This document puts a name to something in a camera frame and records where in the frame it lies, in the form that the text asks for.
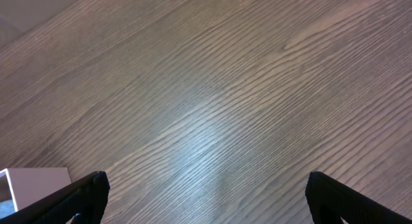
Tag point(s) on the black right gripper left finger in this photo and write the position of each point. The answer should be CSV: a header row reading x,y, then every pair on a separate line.
x,y
83,201

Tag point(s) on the white cardboard box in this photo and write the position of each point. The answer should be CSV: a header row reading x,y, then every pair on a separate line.
x,y
25,186

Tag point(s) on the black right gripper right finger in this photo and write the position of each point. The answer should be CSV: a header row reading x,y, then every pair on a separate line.
x,y
330,201

